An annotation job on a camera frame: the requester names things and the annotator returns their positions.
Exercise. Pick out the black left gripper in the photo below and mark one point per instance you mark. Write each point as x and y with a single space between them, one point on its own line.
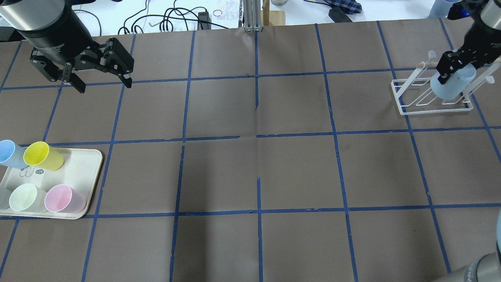
52 34

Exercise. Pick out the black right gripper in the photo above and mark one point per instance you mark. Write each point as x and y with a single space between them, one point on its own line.
474 50

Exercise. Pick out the light blue transferred cup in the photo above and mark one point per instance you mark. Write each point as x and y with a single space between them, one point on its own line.
455 85

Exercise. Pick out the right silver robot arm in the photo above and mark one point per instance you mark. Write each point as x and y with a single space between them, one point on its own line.
481 11

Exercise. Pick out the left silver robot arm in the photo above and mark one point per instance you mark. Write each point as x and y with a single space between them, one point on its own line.
25 15

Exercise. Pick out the blue cup on side table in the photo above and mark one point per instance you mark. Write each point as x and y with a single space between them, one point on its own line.
441 8

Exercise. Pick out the yellow plastic cup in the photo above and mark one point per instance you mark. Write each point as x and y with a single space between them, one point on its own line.
42 155

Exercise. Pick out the blue plastic cup on tray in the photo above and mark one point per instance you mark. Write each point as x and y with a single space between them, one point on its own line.
11 154

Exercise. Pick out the pink plastic cup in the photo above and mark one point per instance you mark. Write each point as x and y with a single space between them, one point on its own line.
64 199

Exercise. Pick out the white plastic cup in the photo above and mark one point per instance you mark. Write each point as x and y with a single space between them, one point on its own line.
28 198

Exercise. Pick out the cream rectangular tray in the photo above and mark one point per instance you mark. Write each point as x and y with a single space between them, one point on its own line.
80 171

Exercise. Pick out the plaid folded umbrella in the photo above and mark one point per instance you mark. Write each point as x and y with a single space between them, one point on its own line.
347 6

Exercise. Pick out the wooden mug tree stand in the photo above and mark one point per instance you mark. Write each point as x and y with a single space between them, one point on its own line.
272 17

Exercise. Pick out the white wire cup rack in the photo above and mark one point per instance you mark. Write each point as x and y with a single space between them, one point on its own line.
419 94

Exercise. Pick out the aluminium frame post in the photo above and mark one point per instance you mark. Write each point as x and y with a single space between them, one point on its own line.
251 15

